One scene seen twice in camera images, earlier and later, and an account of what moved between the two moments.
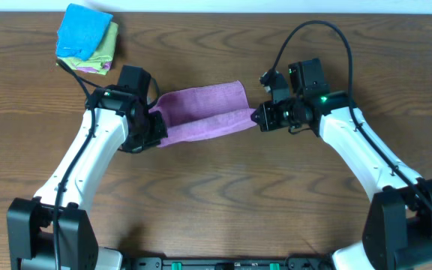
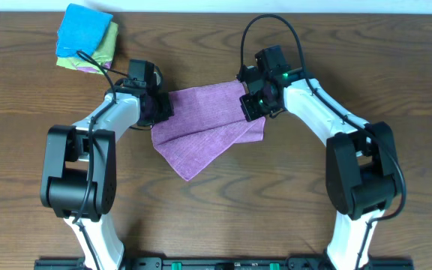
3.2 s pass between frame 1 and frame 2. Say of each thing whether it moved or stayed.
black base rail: stayed
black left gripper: moved
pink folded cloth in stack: stayed
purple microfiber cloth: moved
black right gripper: moved
